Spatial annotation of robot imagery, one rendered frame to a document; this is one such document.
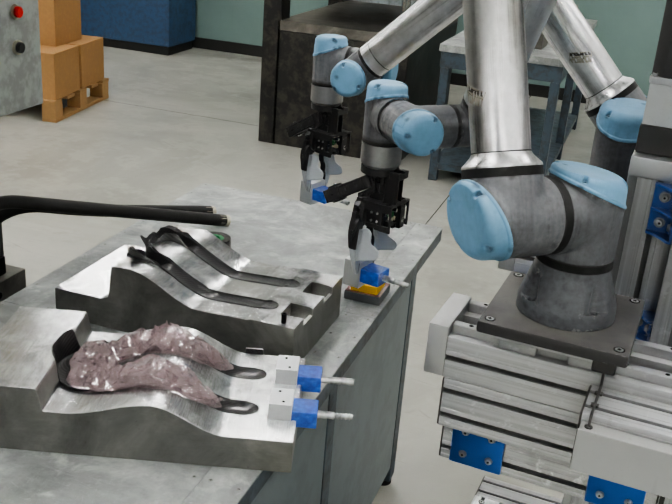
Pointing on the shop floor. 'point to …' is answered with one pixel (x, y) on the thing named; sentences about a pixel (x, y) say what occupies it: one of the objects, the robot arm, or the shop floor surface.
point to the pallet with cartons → (68, 61)
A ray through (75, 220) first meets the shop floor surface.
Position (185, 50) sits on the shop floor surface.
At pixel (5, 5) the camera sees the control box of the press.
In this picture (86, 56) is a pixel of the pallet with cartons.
